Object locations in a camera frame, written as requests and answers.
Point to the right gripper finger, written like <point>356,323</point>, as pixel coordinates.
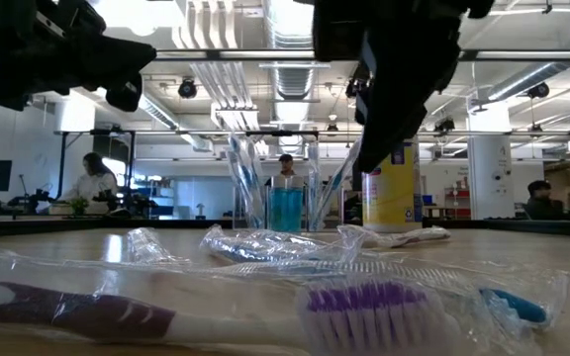
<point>344,29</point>
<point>418,59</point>

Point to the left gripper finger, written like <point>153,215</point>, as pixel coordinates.
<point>112,59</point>

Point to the blue mouthwash bottle white cap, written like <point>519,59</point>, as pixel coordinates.
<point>278,207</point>
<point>295,207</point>

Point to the purple toothbrush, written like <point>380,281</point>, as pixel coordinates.
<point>92,311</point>

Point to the black ceiling spotlight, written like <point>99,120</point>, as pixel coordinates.
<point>538,90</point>
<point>187,89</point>

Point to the person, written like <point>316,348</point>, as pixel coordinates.
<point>92,183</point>
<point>544,203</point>
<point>286,165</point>

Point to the white pillar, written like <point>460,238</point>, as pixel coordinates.
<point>490,163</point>

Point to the Lysol wipes canister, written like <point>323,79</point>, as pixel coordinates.
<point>394,198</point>

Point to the red parts shelf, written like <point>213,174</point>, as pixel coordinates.
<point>457,203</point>

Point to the small potted plant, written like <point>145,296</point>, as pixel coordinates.
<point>78,206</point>

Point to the clear plastic cup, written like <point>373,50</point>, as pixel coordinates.
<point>238,217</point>

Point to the silver ventilation duct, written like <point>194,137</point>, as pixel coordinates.
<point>290,74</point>

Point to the black background frame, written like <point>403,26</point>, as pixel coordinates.
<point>131,163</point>

